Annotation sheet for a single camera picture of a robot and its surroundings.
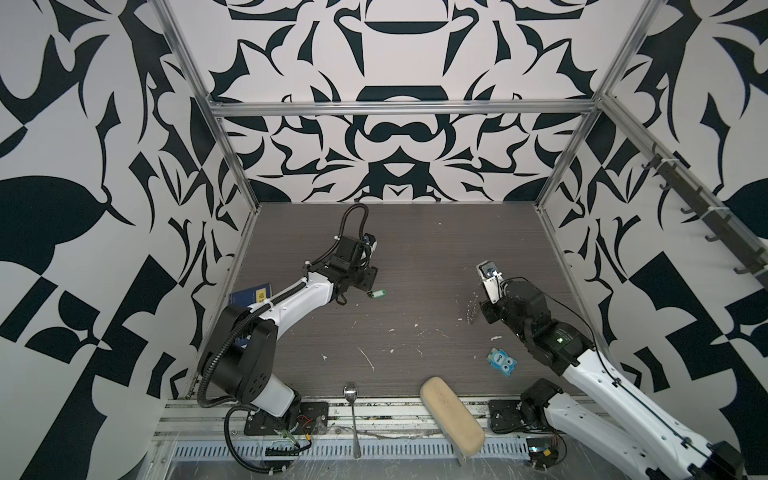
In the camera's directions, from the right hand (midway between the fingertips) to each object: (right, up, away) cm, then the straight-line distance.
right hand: (488, 282), depth 77 cm
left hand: (-31, +3, +12) cm, 33 cm away
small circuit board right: (+10, -39, -6) cm, 41 cm away
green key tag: (-28, -7, +19) cm, 35 cm away
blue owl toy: (+5, -22, +4) cm, 23 cm away
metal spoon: (-35, -28, 0) cm, 45 cm away
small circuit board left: (-51, -40, -4) cm, 65 cm away
